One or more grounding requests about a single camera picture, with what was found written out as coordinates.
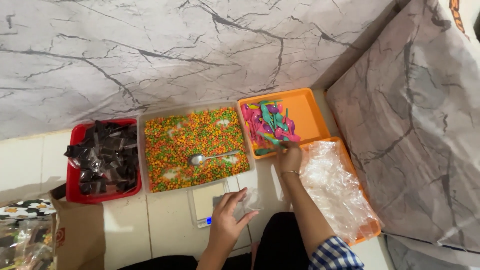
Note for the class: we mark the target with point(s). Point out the red plastic tray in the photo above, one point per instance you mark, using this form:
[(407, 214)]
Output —
[(73, 180)]

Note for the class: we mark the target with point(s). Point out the blue checked shirt sleeve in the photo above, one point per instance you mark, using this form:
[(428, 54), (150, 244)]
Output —
[(333, 257)]

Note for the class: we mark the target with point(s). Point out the person's left hand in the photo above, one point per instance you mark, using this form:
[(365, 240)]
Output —
[(225, 221)]

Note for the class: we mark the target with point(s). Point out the clear plastic container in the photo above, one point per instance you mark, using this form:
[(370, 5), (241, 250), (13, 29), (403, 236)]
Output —
[(141, 150)]

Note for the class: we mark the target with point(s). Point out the small digital kitchen scale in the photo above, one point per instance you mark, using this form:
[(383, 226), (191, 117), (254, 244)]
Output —
[(205, 202)]

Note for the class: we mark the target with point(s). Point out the orange plastic tray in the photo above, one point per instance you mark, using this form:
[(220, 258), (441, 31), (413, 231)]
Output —
[(369, 228), (303, 112)]

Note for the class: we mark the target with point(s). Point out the person's black trousers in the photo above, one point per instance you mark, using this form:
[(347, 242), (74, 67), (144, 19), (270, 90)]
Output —
[(281, 243)]

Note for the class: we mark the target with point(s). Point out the pile of dark chocolate packets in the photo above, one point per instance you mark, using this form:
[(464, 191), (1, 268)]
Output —
[(108, 153)]

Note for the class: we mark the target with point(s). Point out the clear bag of filled packets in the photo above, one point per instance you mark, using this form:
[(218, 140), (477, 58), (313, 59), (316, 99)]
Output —
[(22, 245)]

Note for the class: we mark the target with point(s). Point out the teal plastic spoon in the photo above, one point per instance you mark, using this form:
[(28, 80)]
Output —
[(270, 139)]

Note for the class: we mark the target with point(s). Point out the floral patterned cloth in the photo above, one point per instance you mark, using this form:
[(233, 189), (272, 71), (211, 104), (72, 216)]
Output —
[(26, 209)]

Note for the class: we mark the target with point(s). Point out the person's right fingers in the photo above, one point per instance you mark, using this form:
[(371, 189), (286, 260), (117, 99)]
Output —
[(287, 145)]

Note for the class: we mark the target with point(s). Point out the metal spoon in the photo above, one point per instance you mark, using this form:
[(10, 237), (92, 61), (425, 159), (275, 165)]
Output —
[(198, 158)]

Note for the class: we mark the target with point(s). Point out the small clear plastic bag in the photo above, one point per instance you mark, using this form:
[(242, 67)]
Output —
[(250, 202)]

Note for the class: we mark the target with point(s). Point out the pile of colourful plastic spoons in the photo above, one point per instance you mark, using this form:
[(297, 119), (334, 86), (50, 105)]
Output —
[(268, 122)]

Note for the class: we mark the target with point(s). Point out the colourful candy pellets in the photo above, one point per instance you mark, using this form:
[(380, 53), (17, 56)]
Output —
[(202, 135)]

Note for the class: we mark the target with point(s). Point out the brown cardboard box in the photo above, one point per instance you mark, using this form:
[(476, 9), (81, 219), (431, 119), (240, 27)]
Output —
[(80, 236)]

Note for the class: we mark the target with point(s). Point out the pile of clear plastic bags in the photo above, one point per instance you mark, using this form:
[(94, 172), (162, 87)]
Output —
[(333, 187)]

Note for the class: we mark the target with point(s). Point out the person's right hand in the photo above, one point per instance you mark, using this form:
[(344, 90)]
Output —
[(289, 159)]

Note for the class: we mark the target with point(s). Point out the mattress with marble-print sheet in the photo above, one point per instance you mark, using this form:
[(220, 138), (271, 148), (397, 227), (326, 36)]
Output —
[(412, 131)]

